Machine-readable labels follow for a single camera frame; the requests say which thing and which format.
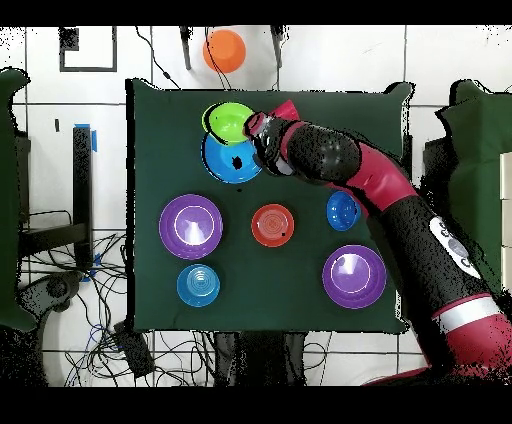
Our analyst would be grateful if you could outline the green plastic bowl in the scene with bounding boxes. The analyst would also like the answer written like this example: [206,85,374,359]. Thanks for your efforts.
[201,101,257,146]

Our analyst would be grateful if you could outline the red plastic cup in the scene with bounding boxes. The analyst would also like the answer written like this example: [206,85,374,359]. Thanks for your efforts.
[267,99,301,122]

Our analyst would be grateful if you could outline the large light blue bowl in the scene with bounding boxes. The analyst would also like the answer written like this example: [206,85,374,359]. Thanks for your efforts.
[200,131,264,185]

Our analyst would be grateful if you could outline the purple plastic bowl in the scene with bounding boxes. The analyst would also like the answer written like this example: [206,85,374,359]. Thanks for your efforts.
[321,244,388,310]
[158,193,224,261]

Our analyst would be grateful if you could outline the dark blue plastic bowl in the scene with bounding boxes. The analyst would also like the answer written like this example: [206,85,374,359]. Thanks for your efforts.
[325,190,363,233]

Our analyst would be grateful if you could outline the orange round object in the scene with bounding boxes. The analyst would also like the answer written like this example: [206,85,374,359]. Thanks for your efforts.
[202,28,248,75]

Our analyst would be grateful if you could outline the black tripod leg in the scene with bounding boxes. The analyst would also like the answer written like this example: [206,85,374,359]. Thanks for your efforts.
[178,26,193,72]
[270,25,290,69]

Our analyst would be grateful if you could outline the orange-red plastic bowl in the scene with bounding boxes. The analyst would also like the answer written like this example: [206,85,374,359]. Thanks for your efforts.
[250,203,296,248]

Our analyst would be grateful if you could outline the dark green tablecloth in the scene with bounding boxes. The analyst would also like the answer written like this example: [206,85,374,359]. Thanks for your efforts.
[124,77,415,335]

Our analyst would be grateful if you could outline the blue tape strip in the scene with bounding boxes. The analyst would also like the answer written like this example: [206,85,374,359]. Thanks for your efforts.
[74,123,98,153]

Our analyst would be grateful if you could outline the small light blue bowl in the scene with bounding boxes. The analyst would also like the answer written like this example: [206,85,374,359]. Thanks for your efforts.
[176,263,222,309]

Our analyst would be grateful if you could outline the black metal stand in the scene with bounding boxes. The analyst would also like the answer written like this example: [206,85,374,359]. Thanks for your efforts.
[19,126,95,272]

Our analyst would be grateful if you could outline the green cloth covered table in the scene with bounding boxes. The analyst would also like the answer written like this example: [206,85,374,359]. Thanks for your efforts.
[434,78,512,297]
[0,66,39,332]

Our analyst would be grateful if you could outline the black power adapter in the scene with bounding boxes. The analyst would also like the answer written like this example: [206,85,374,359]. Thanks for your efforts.
[112,321,156,379]

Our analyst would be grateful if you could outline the black grey chair base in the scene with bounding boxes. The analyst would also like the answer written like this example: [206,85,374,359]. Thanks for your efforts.
[17,270,86,321]

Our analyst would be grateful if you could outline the white box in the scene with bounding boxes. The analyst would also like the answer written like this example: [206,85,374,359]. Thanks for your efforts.
[501,245,512,295]

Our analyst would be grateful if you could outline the black cable with connector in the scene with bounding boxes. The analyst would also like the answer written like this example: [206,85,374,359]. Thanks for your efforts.
[134,26,182,90]

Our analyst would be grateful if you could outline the black metal post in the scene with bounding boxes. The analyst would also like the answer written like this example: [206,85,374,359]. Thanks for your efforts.
[401,134,414,185]

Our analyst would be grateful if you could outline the tangle of floor cables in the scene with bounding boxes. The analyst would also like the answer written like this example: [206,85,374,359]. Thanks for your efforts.
[23,209,217,387]

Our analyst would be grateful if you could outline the black square floor frame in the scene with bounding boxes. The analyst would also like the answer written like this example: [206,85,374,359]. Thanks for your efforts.
[58,26,118,73]

